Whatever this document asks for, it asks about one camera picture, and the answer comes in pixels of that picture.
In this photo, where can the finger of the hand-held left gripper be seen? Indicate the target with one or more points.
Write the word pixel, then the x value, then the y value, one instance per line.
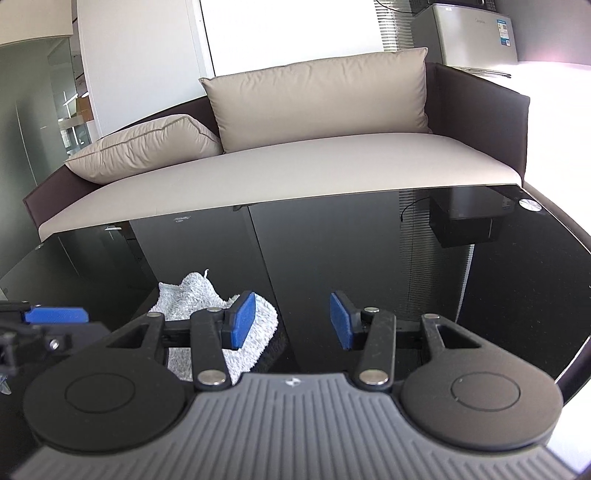
pixel 55 315

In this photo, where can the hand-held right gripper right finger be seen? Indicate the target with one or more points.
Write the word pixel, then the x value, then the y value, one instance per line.
pixel 339 323

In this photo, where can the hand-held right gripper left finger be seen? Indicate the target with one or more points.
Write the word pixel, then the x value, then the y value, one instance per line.
pixel 242 321

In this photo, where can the light grey fluffy towel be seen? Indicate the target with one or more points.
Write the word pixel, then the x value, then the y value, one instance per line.
pixel 194 295

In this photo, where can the dark brown sofa beige seat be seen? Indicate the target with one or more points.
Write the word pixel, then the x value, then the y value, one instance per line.
pixel 300 168

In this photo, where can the small beige cushion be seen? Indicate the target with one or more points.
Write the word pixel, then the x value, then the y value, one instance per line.
pixel 143 147

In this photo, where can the large beige cushion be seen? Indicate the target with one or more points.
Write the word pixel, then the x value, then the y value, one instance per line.
pixel 318 101

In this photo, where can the round metal table fitting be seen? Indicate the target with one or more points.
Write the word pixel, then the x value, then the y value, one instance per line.
pixel 530 204

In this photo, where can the grey window blinds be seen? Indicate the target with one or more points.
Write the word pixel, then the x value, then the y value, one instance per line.
pixel 392 27

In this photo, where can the silver mini fridge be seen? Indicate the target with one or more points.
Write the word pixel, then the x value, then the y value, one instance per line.
pixel 466 39

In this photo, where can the black microwave oven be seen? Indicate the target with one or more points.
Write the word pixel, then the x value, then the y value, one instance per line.
pixel 452 3

